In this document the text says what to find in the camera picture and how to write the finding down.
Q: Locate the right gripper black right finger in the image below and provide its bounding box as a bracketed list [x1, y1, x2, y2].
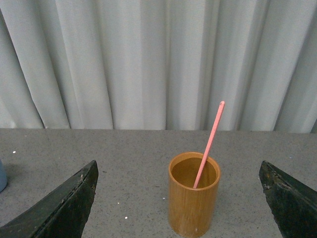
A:
[259, 161, 317, 238]

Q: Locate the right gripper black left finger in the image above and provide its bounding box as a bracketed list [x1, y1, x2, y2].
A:
[0, 160, 99, 238]

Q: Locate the blue cup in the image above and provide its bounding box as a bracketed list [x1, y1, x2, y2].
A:
[0, 161, 7, 192]

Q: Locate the brown bamboo chopstick holder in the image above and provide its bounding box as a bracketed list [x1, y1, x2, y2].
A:
[168, 152, 221, 238]

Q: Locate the pink chopstick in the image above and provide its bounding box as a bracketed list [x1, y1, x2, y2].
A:
[193, 101, 225, 189]

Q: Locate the white pleated curtain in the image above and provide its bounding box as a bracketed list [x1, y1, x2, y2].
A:
[0, 0, 317, 133]

